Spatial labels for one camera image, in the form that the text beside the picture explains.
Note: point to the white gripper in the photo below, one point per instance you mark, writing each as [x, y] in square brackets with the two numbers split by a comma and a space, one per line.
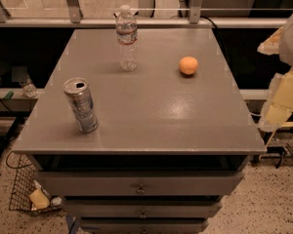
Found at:
[292, 46]

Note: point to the silver redbull can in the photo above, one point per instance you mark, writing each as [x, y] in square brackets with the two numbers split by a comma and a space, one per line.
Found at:
[78, 94]

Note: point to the orange fruit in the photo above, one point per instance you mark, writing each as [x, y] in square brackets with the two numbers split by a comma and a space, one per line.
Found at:
[188, 65]

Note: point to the grey drawer cabinet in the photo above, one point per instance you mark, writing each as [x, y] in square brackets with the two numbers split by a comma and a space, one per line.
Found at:
[185, 138]

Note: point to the clear plastic water bottle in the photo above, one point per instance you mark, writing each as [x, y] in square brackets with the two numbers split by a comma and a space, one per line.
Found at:
[127, 38]

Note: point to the top drawer knob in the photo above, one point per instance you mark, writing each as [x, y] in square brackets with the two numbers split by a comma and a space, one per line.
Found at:
[141, 190]

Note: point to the drawer knob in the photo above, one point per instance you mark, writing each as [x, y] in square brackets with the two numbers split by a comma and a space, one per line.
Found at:
[143, 215]
[141, 190]

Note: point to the middle drawer knob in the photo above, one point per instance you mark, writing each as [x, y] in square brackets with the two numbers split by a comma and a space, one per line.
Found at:
[143, 215]

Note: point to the yellow sponge in basket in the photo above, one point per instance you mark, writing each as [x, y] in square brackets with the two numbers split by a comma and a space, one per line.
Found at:
[39, 199]

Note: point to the black wire basket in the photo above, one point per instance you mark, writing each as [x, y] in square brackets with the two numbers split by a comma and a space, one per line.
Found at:
[23, 186]

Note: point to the metal railing frame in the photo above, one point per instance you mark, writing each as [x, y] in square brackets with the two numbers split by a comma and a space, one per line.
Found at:
[149, 13]

